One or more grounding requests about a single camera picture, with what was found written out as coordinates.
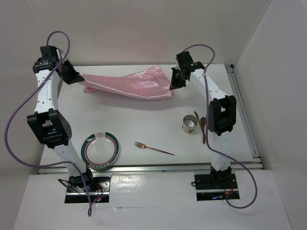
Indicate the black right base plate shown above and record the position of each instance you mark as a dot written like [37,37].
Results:
[206,190]

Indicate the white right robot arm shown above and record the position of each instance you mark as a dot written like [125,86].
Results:
[220,118]

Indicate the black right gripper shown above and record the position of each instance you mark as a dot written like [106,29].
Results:
[174,84]

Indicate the aluminium side rail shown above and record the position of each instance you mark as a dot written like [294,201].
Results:
[244,118]

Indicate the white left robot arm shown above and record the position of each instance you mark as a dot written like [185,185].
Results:
[47,123]

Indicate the brown wooden knife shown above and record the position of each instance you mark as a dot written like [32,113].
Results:
[198,119]

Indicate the pink rose satin placemat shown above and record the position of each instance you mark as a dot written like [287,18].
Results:
[149,84]

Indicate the brown wooden spoon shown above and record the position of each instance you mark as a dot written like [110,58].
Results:
[203,123]

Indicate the aluminium table edge rail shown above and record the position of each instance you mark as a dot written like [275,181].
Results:
[157,168]

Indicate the copper fork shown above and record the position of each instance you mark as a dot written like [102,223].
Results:
[143,146]

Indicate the white plate green red rim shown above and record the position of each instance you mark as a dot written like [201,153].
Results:
[100,150]

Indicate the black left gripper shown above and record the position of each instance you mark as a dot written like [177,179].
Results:
[74,77]

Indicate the paper cup silver interior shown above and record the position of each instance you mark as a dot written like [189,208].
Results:
[189,123]

